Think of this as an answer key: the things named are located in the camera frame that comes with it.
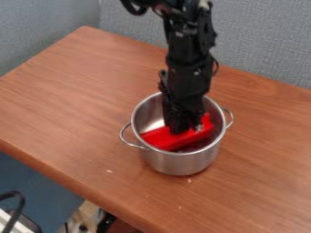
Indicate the white box under table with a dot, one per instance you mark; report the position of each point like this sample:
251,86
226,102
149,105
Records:
24,225

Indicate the stainless steel pot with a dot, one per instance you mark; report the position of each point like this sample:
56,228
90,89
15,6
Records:
187,159

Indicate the red block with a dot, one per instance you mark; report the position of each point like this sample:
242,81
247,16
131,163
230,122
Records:
162,139

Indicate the beige clutter under table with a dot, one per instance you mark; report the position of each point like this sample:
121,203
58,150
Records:
90,219

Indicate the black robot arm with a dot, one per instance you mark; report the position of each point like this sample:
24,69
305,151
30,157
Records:
189,28

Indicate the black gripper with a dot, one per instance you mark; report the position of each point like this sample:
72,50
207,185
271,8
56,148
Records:
185,83

